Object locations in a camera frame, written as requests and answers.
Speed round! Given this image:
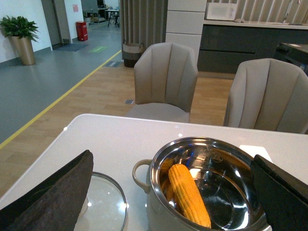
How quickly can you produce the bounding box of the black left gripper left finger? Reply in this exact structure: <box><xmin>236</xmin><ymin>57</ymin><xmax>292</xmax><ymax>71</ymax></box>
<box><xmin>0</xmin><ymin>150</ymin><xmax>93</xmax><ymax>231</ymax></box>

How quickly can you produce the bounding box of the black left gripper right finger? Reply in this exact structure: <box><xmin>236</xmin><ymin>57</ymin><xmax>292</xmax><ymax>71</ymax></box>
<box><xmin>251</xmin><ymin>154</ymin><xmax>308</xmax><ymax>231</ymax></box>

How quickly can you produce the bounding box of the glass pot lid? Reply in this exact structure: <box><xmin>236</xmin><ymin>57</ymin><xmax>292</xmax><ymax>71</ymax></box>
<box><xmin>74</xmin><ymin>172</ymin><xmax>128</xmax><ymax>231</ymax></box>

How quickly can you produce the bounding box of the yellow corn cob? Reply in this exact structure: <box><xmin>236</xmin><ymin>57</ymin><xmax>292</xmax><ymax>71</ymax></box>
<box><xmin>168</xmin><ymin>164</ymin><xmax>211</xmax><ymax>228</ymax></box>

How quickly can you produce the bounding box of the white electric cooking pot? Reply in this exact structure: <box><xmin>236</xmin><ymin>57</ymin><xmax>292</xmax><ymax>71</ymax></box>
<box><xmin>133</xmin><ymin>137</ymin><xmax>271</xmax><ymax>231</ymax></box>

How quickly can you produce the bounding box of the gold plant pot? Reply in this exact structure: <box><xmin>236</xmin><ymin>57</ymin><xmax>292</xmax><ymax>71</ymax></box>
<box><xmin>11</xmin><ymin>36</ymin><xmax>36</xmax><ymax>65</ymax></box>

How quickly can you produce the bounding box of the beige right dining chair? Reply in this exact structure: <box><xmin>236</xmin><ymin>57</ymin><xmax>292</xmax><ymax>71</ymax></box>
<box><xmin>223</xmin><ymin>58</ymin><xmax>308</xmax><ymax>134</ymax></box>

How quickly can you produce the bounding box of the beige dining chair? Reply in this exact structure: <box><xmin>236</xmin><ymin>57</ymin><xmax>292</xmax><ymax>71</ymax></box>
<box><xmin>126</xmin><ymin>42</ymin><xmax>198</xmax><ymax>123</ymax></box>
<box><xmin>223</xmin><ymin>58</ymin><xmax>308</xmax><ymax>134</ymax></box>

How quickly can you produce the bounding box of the dark kitchen counter cabinet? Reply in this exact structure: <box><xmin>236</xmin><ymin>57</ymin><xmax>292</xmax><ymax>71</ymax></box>
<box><xmin>197</xmin><ymin>22</ymin><xmax>308</xmax><ymax>73</ymax></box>

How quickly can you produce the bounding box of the woven laundry basket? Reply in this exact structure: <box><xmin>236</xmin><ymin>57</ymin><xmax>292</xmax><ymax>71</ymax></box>
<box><xmin>122</xmin><ymin>40</ymin><xmax>144</xmax><ymax>67</ymax></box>

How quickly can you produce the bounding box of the beige left dining chair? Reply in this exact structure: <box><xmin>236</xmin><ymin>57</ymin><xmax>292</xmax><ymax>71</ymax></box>
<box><xmin>126</xmin><ymin>42</ymin><xmax>198</xmax><ymax>123</ymax></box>

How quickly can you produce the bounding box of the red fire extinguisher box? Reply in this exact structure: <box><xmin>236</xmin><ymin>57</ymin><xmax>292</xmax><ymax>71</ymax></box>
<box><xmin>76</xmin><ymin>21</ymin><xmax>88</xmax><ymax>41</ymax></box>

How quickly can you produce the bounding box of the green potted plant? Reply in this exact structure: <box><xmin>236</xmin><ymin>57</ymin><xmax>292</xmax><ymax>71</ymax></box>
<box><xmin>0</xmin><ymin>15</ymin><xmax>39</xmax><ymax>42</ymax></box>

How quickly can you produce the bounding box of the white microwave oven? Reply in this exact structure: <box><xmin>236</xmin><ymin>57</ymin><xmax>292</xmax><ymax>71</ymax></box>
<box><xmin>205</xmin><ymin>2</ymin><xmax>238</xmax><ymax>21</ymax></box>

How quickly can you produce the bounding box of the distant table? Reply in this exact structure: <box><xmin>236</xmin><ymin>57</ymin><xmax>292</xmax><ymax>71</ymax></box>
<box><xmin>105</xmin><ymin>9</ymin><xmax>120</xmax><ymax>27</ymax></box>

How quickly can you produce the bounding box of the white pillar cabinet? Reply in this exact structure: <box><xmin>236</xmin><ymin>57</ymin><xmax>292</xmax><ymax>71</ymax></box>
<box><xmin>166</xmin><ymin>0</ymin><xmax>206</xmax><ymax>61</ymax></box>

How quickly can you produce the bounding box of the grey curtain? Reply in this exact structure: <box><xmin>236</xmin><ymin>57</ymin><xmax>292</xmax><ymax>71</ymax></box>
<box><xmin>119</xmin><ymin>0</ymin><xmax>168</xmax><ymax>51</ymax></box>

